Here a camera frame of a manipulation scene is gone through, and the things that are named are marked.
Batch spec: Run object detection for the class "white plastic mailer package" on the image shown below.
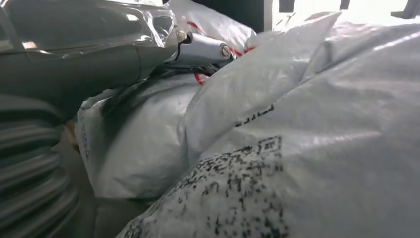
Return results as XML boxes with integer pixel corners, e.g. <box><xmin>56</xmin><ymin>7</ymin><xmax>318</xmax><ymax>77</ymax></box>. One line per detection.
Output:
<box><xmin>74</xmin><ymin>71</ymin><xmax>210</xmax><ymax>200</ymax></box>

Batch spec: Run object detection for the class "large white black-printed package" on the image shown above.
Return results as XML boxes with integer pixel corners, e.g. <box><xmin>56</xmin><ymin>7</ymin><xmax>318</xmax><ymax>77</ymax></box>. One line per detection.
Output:
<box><xmin>115</xmin><ymin>11</ymin><xmax>420</xmax><ymax>238</ymax></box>

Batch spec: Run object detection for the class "white package with red print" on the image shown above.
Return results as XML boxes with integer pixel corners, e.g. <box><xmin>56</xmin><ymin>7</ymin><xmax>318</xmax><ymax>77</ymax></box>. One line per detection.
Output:
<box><xmin>164</xmin><ymin>0</ymin><xmax>257</xmax><ymax>57</ymax></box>

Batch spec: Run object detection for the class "ribbed grey left arm sleeve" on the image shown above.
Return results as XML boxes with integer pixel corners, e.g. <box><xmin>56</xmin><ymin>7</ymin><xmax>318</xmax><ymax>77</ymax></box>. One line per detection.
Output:
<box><xmin>0</xmin><ymin>94</ymin><xmax>80</xmax><ymax>238</ymax></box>

